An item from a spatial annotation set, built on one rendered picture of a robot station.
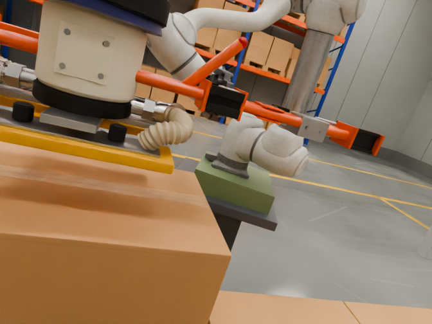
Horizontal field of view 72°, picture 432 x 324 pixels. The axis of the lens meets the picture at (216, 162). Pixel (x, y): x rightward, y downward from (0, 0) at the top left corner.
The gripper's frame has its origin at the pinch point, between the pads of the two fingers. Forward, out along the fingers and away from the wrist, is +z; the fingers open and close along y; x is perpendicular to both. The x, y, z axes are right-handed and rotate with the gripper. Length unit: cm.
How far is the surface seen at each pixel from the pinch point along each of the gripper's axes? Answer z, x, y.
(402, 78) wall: -849, -842, -162
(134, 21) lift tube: 9.1, 20.2, -8.4
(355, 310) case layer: -15, -80, 66
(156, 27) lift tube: 5.0, 16.7, -9.0
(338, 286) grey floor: -95, -157, 120
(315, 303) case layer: -17, -62, 66
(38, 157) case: -12.3, 35.9, 25.0
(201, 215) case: 3.8, -1.1, 25.1
